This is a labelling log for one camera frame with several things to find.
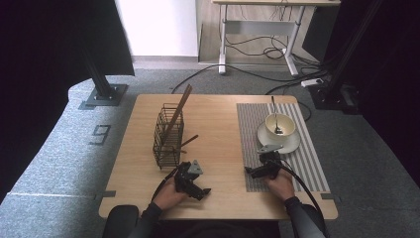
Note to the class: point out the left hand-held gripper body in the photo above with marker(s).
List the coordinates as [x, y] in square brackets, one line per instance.
[184, 178]

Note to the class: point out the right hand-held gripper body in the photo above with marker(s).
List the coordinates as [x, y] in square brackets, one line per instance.
[270, 163]

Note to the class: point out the white saucer plate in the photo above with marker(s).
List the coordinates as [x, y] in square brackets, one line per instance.
[294, 142]

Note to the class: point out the person's left hand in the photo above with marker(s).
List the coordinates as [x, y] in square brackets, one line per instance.
[166, 197]

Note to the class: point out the person's right hand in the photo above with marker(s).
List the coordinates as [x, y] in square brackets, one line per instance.
[282, 187]

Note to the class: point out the dark metal spoon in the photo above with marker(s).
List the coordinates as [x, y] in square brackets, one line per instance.
[279, 131]

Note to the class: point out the grey striped placemat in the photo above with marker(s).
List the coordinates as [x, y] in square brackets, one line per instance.
[252, 132]

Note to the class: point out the person's dark clothing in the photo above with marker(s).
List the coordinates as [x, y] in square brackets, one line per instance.
[214, 230]

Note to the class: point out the white bowl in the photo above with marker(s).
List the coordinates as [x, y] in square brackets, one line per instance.
[288, 124]

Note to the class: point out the grey tape table marker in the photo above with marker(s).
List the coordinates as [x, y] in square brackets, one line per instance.
[327, 196]

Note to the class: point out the small black block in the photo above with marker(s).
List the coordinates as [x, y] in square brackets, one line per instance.
[106, 194]

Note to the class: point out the black metal stand with base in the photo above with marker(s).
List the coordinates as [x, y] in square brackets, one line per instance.
[333, 99]
[103, 87]

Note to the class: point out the white power strip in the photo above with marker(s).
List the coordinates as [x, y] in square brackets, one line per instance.
[312, 82]

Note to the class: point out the grey tape floor marking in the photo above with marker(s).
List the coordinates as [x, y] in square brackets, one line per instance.
[100, 134]

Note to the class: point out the white-legged desk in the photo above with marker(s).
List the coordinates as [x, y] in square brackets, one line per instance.
[264, 27]

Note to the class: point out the black curtain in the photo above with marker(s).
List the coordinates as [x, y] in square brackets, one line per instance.
[49, 66]
[396, 99]

